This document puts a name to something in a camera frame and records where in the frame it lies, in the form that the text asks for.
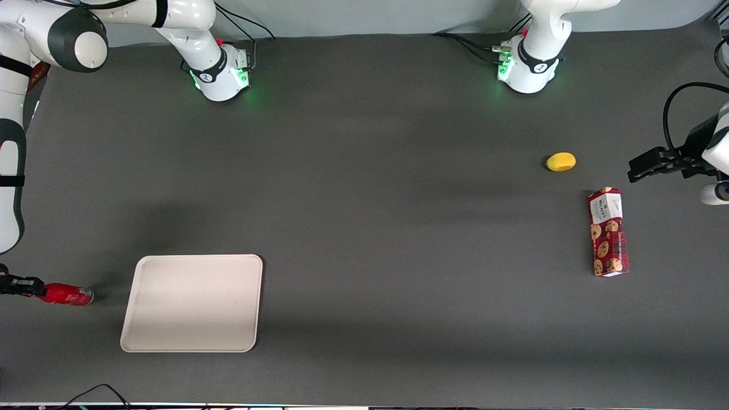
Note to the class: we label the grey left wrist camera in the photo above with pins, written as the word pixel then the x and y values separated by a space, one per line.
pixel 713 194

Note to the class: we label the red object behind table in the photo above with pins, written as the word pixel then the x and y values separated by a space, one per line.
pixel 37 75

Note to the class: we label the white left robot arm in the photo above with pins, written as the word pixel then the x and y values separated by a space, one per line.
pixel 529 68

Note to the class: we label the red coke bottle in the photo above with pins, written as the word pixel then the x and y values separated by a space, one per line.
pixel 68 295

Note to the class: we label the beige plastic tray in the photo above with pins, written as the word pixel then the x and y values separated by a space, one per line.
pixel 192 303

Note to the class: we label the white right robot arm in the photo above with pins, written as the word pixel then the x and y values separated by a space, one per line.
pixel 212 64

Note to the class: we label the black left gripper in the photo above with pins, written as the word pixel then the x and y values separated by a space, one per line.
pixel 692 142

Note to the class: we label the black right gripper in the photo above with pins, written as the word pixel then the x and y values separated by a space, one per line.
pixel 17 285

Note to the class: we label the red cookie box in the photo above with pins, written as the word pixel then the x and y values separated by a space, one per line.
pixel 609 236

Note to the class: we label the yellow lemon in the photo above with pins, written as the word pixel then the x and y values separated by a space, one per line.
pixel 561 162

